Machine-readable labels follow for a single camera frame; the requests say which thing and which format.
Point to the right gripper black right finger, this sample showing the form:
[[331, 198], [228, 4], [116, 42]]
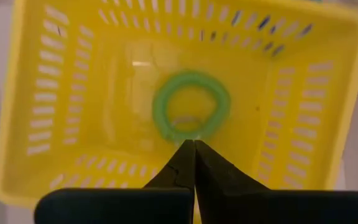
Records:
[[259, 208]]

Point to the yellow plastic slotted basket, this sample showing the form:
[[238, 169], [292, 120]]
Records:
[[120, 93]]

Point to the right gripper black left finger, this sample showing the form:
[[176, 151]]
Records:
[[120, 205]]

